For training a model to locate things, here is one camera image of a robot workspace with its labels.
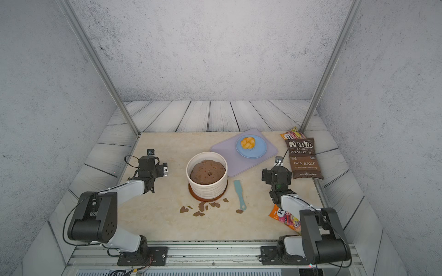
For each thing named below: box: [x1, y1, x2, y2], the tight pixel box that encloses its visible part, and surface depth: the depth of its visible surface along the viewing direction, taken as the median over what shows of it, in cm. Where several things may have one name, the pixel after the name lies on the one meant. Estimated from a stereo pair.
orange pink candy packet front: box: [268, 204, 302, 235], surface depth 83 cm
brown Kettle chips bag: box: [285, 137, 324, 180], surface depth 107 cm
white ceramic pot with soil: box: [185, 151, 228, 200], surface depth 90 cm
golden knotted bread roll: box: [240, 136, 256, 150], surface depth 113 cm
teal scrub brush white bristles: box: [233, 179, 247, 211], surface depth 93 cm
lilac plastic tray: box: [210, 128, 278, 178], surface depth 113 cm
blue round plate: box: [235, 134, 268, 159], surface depth 113 cm
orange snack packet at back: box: [280, 126, 307, 141], surface depth 117 cm
